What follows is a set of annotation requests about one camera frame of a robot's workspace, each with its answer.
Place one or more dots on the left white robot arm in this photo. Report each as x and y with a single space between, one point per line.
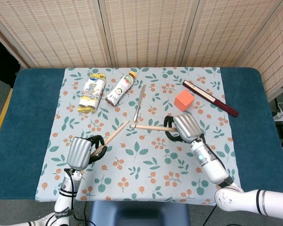
63 200

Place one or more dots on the orange cube box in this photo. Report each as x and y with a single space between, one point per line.
184 100

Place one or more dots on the yellow white packaged rolls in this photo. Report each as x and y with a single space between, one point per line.
91 93

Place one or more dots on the wooden stick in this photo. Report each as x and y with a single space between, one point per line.
114 136
153 127

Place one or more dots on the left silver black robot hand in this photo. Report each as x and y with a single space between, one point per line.
80 153

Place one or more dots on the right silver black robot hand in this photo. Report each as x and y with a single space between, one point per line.
187 128

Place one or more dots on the dark red long box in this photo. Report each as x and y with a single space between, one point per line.
210 97

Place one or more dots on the floral patterned tablecloth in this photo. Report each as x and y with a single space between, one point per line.
141 174

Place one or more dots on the silver metal knife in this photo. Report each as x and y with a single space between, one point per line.
139 103

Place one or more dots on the woven folding screen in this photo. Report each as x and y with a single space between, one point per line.
141 33

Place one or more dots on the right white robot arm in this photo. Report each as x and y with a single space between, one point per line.
224 179

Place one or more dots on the blue padded table cover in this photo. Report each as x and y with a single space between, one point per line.
21 131

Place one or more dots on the white drink bottle orange cap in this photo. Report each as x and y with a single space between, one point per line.
120 89

